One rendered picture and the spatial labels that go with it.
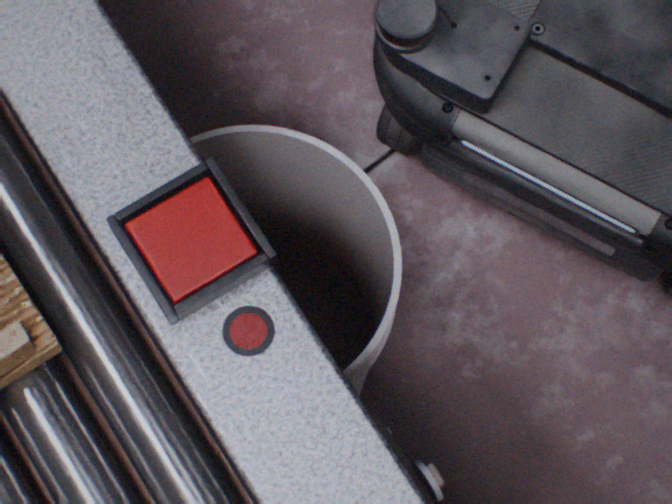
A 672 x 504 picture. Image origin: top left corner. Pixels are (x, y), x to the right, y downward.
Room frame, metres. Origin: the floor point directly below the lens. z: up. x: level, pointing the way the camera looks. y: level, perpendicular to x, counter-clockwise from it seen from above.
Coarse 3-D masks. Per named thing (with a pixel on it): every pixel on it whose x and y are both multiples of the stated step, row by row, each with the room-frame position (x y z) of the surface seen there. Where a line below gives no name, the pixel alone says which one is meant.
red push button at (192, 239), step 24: (192, 192) 0.33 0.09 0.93; (216, 192) 0.33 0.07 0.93; (144, 216) 0.31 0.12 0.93; (168, 216) 0.31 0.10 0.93; (192, 216) 0.31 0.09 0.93; (216, 216) 0.31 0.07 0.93; (144, 240) 0.30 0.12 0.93; (168, 240) 0.30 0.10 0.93; (192, 240) 0.30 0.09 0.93; (216, 240) 0.30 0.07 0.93; (240, 240) 0.30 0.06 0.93; (168, 264) 0.28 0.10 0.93; (192, 264) 0.28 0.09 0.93; (216, 264) 0.28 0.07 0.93; (240, 264) 0.28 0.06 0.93; (168, 288) 0.27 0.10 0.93; (192, 288) 0.27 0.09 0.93
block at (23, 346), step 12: (12, 324) 0.23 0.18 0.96; (0, 336) 0.23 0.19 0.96; (12, 336) 0.23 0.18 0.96; (24, 336) 0.23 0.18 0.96; (0, 348) 0.22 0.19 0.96; (12, 348) 0.22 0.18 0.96; (24, 348) 0.22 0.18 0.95; (0, 360) 0.21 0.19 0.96; (12, 360) 0.22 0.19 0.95; (0, 372) 0.21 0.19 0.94
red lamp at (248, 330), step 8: (240, 320) 0.25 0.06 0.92; (248, 320) 0.25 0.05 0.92; (256, 320) 0.25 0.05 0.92; (232, 328) 0.25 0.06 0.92; (240, 328) 0.25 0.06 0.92; (248, 328) 0.25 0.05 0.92; (256, 328) 0.25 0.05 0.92; (264, 328) 0.25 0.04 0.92; (232, 336) 0.24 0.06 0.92; (240, 336) 0.24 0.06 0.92; (248, 336) 0.24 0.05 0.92; (256, 336) 0.24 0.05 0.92; (264, 336) 0.24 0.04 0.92; (240, 344) 0.24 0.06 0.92; (248, 344) 0.24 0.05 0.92; (256, 344) 0.24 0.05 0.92
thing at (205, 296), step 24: (192, 168) 0.34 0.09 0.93; (216, 168) 0.34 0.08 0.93; (168, 192) 0.33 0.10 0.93; (120, 216) 0.31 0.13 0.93; (240, 216) 0.31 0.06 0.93; (120, 240) 0.30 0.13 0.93; (264, 240) 0.30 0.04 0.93; (144, 264) 0.28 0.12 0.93; (264, 264) 0.28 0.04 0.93; (216, 288) 0.27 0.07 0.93; (168, 312) 0.25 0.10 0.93; (192, 312) 0.26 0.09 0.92
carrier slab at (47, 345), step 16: (0, 256) 0.28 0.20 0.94; (0, 272) 0.27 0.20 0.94; (0, 288) 0.26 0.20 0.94; (16, 288) 0.26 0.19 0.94; (0, 304) 0.25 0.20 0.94; (16, 304) 0.25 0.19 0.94; (32, 304) 0.25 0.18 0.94; (0, 320) 0.24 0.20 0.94; (16, 320) 0.24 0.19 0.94; (32, 320) 0.24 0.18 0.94; (32, 336) 0.23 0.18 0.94; (48, 336) 0.23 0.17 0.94; (48, 352) 0.22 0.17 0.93; (16, 368) 0.21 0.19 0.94; (32, 368) 0.22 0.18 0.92; (0, 384) 0.21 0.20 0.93
